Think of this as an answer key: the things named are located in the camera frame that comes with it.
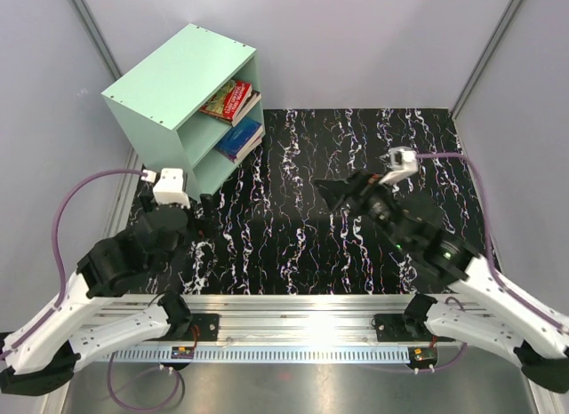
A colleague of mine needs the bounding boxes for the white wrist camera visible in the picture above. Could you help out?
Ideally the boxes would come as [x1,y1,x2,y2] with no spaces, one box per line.
[380,147,419,185]
[141,168,190,209]

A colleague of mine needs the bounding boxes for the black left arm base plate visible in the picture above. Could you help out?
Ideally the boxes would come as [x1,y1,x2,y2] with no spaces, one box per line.
[191,313,220,342]

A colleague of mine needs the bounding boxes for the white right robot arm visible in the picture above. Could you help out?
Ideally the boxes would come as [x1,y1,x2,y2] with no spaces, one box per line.
[314,171,568,394]

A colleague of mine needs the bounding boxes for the red paperback book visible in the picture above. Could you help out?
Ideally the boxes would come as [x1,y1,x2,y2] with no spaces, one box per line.
[199,79,252,122]

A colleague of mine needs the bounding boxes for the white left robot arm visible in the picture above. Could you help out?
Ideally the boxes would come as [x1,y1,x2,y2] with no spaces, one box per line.
[1,195,217,396]

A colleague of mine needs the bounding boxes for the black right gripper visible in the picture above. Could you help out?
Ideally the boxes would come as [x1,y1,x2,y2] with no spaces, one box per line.
[313,168,412,252]

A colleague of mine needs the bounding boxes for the mint green wooden shelf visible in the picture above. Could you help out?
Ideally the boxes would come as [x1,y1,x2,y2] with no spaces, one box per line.
[102,24,260,199]

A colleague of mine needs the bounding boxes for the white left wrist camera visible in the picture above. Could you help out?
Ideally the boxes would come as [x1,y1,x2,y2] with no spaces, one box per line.
[141,168,190,209]

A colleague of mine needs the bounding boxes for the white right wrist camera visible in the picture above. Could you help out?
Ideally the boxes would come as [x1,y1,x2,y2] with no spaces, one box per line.
[380,147,419,185]

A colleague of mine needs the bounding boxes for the black marbled table mat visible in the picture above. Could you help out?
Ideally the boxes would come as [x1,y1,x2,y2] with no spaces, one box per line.
[108,107,509,297]

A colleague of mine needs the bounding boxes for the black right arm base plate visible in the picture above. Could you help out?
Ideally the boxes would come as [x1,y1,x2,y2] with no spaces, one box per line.
[372,314,431,342]

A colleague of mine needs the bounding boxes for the blue paperback book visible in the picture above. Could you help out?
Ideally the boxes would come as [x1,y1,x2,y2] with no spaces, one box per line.
[215,117,263,155]

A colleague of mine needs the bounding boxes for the aluminium mounting rail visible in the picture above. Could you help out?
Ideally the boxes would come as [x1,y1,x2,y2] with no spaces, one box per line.
[57,293,544,349]

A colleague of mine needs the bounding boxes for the white slotted cable duct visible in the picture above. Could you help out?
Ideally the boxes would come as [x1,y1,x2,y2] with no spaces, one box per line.
[98,345,410,364]

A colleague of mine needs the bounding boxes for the black paperback book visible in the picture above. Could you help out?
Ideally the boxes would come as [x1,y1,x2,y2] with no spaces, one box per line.
[230,90,261,126]

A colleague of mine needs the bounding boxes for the purple treehouse book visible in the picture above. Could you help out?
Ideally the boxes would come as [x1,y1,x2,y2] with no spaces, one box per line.
[218,138,262,163]

